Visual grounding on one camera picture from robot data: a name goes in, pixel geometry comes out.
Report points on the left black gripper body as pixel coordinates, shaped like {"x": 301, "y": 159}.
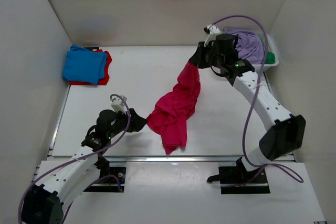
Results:
{"x": 122, "y": 122}

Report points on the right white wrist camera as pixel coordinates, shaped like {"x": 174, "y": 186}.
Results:
{"x": 211, "y": 31}

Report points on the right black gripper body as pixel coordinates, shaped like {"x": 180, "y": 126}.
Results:
{"x": 213, "y": 60}

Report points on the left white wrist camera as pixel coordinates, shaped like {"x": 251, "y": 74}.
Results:
{"x": 118, "y": 104}

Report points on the magenta t shirt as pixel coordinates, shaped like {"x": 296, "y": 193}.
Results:
{"x": 171, "y": 112}

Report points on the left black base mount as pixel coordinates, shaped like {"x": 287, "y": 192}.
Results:
{"x": 111, "y": 179}

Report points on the green t shirt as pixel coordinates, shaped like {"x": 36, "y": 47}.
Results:
{"x": 270, "y": 58}

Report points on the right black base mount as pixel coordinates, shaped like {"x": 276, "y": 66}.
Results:
{"x": 235, "y": 180}

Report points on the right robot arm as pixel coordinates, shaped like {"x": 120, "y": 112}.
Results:
{"x": 284, "y": 131}

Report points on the blue folded t shirt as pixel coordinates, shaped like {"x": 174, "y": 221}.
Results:
{"x": 84, "y": 65}

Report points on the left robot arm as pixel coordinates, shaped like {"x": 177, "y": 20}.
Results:
{"x": 49, "y": 197}

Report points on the lavender t shirt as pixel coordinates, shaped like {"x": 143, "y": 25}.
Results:
{"x": 249, "y": 45}

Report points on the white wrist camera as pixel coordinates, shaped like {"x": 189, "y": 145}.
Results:
{"x": 118, "y": 104}
{"x": 211, "y": 31}

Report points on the white plastic basket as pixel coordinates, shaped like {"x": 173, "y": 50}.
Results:
{"x": 270, "y": 47}

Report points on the red folded t shirt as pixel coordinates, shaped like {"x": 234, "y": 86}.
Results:
{"x": 104, "y": 80}

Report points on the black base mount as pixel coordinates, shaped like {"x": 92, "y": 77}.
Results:
{"x": 235, "y": 180}
{"x": 111, "y": 179}

